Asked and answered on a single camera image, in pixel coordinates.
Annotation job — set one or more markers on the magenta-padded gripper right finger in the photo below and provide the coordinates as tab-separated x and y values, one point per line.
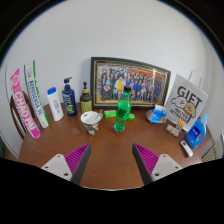
166	165

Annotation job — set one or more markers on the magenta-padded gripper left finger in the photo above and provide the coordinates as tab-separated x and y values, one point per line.
56	165

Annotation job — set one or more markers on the green plastic drink bottle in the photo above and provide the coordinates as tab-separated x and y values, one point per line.
122	113

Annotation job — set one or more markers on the white remote control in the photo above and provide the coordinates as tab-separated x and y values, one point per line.
186	148

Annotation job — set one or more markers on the puzzle cube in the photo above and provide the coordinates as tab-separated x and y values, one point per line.
180	125

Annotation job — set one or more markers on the blue detergent bottle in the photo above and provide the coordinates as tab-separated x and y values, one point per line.
196	133

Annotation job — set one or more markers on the white radiator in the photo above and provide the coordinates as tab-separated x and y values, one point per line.
213	151

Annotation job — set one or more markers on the blue tissue pack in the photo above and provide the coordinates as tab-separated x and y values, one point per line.
156	116

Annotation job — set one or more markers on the patterned ceramic mug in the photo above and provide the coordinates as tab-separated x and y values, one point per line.
90	126

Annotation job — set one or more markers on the white bottle with blue cap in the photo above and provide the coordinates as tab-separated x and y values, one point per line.
55	106

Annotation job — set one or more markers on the flat round red coaster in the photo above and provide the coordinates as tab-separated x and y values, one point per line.
114	132

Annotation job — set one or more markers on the spoon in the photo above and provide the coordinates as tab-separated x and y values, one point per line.
99	115

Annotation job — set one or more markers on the dark blue pump bottle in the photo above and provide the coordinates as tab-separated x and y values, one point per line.
69	100

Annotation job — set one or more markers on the pink and white long tube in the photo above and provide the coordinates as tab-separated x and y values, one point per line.
24	106

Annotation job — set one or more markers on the white printed paper bag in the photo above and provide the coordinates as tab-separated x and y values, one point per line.
186	100

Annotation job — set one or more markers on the brown pump bottle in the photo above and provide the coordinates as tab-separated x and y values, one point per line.
86	101

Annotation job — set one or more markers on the green and white long tube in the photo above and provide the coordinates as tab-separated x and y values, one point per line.
36	96

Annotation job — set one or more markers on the framed group picture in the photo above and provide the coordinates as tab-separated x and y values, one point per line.
110	80

